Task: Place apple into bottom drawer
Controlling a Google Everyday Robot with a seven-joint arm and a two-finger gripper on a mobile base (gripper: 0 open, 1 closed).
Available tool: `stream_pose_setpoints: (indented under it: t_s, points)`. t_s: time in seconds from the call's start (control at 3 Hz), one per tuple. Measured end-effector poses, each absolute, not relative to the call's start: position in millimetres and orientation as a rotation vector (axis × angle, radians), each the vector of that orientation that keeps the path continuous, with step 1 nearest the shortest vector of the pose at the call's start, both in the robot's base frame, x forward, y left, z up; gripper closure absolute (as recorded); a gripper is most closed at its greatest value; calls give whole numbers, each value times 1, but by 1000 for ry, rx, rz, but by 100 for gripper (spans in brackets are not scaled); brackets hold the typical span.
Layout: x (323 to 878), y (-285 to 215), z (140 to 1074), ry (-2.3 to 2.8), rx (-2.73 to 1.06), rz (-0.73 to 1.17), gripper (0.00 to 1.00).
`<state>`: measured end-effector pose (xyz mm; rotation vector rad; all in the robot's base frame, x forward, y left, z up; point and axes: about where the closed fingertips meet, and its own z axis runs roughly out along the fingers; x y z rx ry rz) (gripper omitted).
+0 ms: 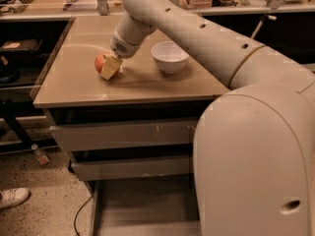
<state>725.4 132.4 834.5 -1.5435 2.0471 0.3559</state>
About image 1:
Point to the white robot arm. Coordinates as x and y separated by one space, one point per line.
252 145

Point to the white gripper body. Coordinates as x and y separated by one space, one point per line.
125 46

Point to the grey top drawer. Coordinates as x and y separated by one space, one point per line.
129 134

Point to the grey drawer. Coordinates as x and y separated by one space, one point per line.
152 206
129 134
133 168

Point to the grey bottom drawer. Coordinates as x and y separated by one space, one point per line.
152 206

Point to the grey middle drawer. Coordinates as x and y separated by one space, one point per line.
133 168

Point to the plastic bottle on floor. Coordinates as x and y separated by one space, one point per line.
40 154

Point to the grey drawer cabinet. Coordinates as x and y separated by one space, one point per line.
74 93

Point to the white bottle with nozzle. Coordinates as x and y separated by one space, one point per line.
263 19

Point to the white sneaker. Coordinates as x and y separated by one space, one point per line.
13 197

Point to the white bowl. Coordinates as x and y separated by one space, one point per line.
169 57

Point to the red apple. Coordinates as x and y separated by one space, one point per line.
98 63

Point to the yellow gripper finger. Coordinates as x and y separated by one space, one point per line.
111 65

